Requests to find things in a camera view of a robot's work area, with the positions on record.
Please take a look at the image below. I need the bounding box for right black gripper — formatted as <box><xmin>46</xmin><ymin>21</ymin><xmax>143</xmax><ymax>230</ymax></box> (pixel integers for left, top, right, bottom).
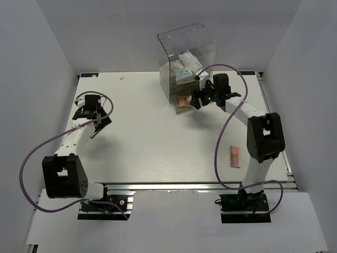
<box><xmin>190</xmin><ymin>79</ymin><xmax>219</xmax><ymax>110</ymax></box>

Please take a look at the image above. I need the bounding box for square blush compact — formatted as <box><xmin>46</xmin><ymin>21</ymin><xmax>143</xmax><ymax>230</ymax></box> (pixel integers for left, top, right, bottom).
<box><xmin>178</xmin><ymin>96</ymin><xmax>191</xmax><ymax>108</ymax></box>

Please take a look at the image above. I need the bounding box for white wipes pack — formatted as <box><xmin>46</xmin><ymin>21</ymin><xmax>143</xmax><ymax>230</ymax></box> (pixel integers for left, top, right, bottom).
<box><xmin>171</xmin><ymin>60</ymin><xmax>194</xmax><ymax>85</ymax></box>
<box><xmin>178</xmin><ymin>50</ymin><xmax>203</xmax><ymax>74</ymax></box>

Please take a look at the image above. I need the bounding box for clear acrylic drawer organizer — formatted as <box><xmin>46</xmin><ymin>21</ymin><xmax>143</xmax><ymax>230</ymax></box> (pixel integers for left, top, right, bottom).
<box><xmin>157</xmin><ymin>23</ymin><xmax>217</xmax><ymax>113</ymax></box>

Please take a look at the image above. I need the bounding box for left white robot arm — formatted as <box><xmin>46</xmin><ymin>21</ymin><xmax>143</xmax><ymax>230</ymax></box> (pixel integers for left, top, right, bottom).
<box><xmin>42</xmin><ymin>94</ymin><xmax>112</xmax><ymax>210</ymax></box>

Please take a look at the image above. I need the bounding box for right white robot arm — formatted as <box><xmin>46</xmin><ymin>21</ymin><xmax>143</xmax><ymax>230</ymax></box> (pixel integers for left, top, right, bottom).
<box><xmin>190</xmin><ymin>74</ymin><xmax>285</xmax><ymax>210</ymax></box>

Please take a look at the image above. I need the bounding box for left blue table label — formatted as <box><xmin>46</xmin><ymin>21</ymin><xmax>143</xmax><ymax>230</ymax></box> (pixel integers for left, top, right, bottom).
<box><xmin>80</xmin><ymin>73</ymin><xmax>99</xmax><ymax>78</ymax></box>

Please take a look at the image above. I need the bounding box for blue table label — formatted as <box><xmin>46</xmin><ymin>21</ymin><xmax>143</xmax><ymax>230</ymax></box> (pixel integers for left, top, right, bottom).
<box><xmin>80</xmin><ymin>73</ymin><xmax>99</xmax><ymax>78</ymax></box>
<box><xmin>239</xmin><ymin>71</ymin><xmax>255</xmax><ymax>75</ymax></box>

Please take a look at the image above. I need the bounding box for right blue table label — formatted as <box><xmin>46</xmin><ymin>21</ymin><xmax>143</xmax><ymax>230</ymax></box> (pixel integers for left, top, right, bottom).
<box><xmin>239</xmin><ymin>71</ymin><xmax>255</xmax><ymax>75</ymax></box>

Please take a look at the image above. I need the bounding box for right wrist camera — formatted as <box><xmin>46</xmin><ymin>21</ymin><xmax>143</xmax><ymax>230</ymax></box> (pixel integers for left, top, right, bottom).
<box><xmin>195</xmin><ymin>70</ymin><xmax>211</xmax><ymax>90</ymax></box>

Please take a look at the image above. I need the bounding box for aluminium table rail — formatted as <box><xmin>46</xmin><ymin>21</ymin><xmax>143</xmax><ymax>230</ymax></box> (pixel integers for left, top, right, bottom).
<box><xmin>106</xmin><ymin>182</ymin><xmax>298</xmax><ymax>191</ymax></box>

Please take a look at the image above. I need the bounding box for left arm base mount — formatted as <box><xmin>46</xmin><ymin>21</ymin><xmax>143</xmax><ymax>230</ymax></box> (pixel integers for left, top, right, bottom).
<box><xmin>77</xmin><ymin>194</ymin><xmax>131</xmax><ymax>221</ymax></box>

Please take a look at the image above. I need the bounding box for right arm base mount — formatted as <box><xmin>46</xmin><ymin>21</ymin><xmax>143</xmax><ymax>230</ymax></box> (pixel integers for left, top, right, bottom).
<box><xmin>214</xmin><ymin>194</ymin><xmax>271</xmax><ymax>224</ymax></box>

